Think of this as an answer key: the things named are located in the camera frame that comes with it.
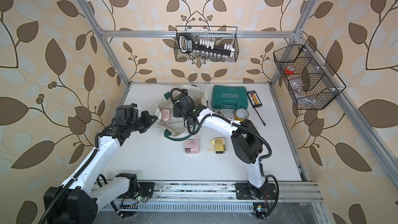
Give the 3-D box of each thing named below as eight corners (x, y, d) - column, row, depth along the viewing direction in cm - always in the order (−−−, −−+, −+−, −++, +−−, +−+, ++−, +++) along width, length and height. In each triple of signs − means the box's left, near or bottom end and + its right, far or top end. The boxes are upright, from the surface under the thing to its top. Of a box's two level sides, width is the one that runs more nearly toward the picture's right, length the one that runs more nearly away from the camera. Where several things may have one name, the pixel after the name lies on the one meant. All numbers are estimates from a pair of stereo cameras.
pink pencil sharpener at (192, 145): (185, 154, 88) (184, 150, 84) (186, 140, 93) (185, 136, 89) (198, 154, 88) (198, 150, 84) (199, 140, 93) (198, 136, 89)
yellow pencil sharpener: (208, 153, 87) (208, 151, 84) (207, 140, 92) (208, 137, 89) (225, 153, 87) (226, 151, 84) (224, 140, 92) (224, 137, 89)
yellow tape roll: (235, 121, 99) (235, 119, 97) (233, 111, 105) (234, 108, 102) (249, 121, 99) (250, 119, 97) (246, 111, 105) (247, 108, 102)
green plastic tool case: (212, 110, 106) (212, 106, 103) (211, 89, 119) (211, 85, 115) (248, 110, 106) (250, 106, 103) (244, 89, 119) (245, 85, 115)
